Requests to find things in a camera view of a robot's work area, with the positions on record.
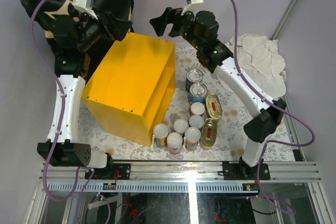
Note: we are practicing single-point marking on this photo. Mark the blue round tin can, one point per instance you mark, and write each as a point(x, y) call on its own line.
point(197, 93)

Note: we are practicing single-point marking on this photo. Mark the aluminium frame rail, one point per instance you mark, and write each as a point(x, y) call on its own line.
point(179, 177)

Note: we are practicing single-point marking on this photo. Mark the gold oval tin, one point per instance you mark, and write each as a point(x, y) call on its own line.
point(213, 107)
point(208, 134)

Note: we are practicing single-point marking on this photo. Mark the white lidded middle can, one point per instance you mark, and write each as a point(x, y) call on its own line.
point(180, 126)

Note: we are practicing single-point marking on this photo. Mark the upper gold oval tin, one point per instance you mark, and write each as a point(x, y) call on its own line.
point(213, 107)

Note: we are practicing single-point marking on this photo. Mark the orange lidded front can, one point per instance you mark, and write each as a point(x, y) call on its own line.
point(191, 138)

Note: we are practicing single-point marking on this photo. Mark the lower gold oval tin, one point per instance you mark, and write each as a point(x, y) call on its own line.
point(208, 134)

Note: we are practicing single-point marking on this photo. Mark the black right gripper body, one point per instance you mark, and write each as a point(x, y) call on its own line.
point(184, 24)

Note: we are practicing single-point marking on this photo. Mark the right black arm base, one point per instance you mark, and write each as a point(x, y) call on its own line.
point(241, 171)

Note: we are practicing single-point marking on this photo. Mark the orange blue lidded can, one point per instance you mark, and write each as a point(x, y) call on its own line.
point(160, 133)

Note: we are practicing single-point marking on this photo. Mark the brown can white lid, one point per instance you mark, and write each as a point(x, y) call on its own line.
point(197, 108)

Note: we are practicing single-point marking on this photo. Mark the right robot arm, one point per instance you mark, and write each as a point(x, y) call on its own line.
point(266, 112)

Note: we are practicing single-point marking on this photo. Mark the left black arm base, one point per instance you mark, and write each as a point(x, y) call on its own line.
point(118, 171)

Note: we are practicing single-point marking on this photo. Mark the floral patterned table mat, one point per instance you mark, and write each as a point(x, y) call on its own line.
point(230, 142)

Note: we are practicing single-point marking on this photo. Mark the grey lidded small can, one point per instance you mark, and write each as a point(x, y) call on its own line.
point(196, 121)

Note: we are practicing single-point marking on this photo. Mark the white crumpled cloth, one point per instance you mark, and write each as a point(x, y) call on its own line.
point(258, 56)

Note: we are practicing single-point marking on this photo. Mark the yellow wooden shelf box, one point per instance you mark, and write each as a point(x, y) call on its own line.
point(131, 90)

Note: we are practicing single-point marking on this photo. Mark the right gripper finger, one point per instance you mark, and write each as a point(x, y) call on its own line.
point(160, 23)
point(172, 13)

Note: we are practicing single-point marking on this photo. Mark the dark round tin can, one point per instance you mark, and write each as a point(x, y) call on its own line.
point(193, 76)

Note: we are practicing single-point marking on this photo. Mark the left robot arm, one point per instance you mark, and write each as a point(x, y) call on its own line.
point(62, 147)

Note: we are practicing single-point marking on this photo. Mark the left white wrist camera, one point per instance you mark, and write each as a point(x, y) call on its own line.
point(85, 6)

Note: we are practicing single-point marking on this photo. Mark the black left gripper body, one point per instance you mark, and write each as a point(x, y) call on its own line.
point(89, 31)

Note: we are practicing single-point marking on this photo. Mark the red white lidded can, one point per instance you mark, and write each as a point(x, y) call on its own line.
point(174, 143)

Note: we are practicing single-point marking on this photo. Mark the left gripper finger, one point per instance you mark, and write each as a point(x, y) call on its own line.
point(107, 19)
point(119, 28)

